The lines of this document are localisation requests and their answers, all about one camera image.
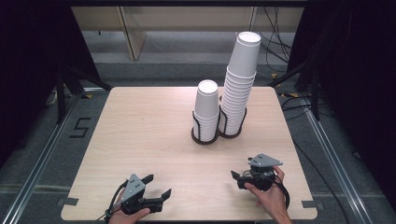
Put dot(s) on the short stack of white cups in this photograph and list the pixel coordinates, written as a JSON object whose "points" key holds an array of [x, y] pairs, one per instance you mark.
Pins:
{"points": [[206, 105]]}

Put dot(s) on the black metal stand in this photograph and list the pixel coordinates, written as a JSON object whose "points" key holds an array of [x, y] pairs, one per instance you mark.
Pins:
{"points": [[315, 93], [60, 93]]}

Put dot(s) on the metal floor rail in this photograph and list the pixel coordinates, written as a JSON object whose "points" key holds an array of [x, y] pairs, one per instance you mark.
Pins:
{"points": [[34, 177], [333, 161]]}

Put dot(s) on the tall stack of white cups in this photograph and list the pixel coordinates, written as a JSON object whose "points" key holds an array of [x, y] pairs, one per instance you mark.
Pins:
{"points": [[243, 62]]}

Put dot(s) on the yellow tape piece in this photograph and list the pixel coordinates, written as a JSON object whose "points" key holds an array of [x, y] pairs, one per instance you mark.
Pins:
{"points": [[292, 95], [274, 75]]}

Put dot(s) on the person's right hand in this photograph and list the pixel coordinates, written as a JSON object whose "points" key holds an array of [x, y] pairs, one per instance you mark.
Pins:
{"points": [[274, 199]]}

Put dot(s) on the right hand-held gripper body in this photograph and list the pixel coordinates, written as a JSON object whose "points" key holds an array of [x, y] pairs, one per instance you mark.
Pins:
{"points": [[264, 160]]}

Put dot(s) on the beige wooden board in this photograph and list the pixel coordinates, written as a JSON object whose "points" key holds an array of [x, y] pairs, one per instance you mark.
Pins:
{"points": [[132, 34]]}

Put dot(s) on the person's left hand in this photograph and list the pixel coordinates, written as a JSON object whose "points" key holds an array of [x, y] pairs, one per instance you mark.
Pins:
{"points": [[124, 218]]}

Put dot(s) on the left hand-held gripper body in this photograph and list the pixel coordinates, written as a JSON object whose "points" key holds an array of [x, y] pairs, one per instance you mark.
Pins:
{"points": [[134, 188]]}

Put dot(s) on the black tape mark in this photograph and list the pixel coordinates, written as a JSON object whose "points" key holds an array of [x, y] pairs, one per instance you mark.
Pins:
{"points": [[68, 201], [311, 204]]}

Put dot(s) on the dark curtain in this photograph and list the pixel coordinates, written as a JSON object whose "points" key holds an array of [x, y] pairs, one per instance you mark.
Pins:
{"points": [[28, 62], [358, 77]]}

